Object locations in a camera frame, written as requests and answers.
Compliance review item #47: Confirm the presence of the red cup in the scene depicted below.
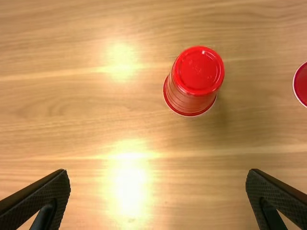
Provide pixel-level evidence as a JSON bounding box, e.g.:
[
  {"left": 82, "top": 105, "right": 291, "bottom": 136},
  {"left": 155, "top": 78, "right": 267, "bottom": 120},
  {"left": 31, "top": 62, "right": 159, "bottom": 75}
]
[
  {"left": 163, "top": 46, "right": 225, "bottom": 118},
  {"left": 292, "top": 61, "right": 307, "bottom": 108}
]

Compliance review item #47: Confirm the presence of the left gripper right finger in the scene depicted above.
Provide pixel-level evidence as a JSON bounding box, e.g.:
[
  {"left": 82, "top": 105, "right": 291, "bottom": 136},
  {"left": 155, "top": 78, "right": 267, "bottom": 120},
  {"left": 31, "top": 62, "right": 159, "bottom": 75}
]
[{"left": 245, "top": 168, "right": 307, "bottom": 230}]

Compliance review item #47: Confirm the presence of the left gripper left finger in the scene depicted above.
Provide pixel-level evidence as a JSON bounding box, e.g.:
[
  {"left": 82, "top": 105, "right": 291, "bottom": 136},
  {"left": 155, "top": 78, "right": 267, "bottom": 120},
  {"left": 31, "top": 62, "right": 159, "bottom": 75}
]
[{"left": 0, "top": 168, "right": 71, "bottom": 230}]

